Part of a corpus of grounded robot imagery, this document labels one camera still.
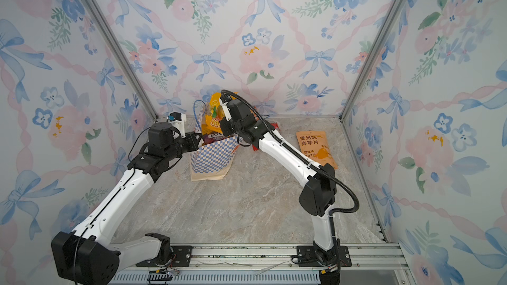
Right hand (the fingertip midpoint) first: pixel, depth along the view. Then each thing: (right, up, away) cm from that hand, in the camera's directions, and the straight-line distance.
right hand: (224, 118), depth 80 cm
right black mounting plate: (+32, -52, -7) cm, 61 cm away
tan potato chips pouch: (+43, -12, +24) cm, 51 cm away
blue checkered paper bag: (-5, -17, 0) cm, 18 cm away
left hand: (-8, -6, -3) cm, 10 cm away
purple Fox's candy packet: (-8, -7, +14) cm, 17 cm away
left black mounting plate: (-15, -52, -6) cm, 55 cm away
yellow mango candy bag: (-4, +2, +1) cm, 4 cm away
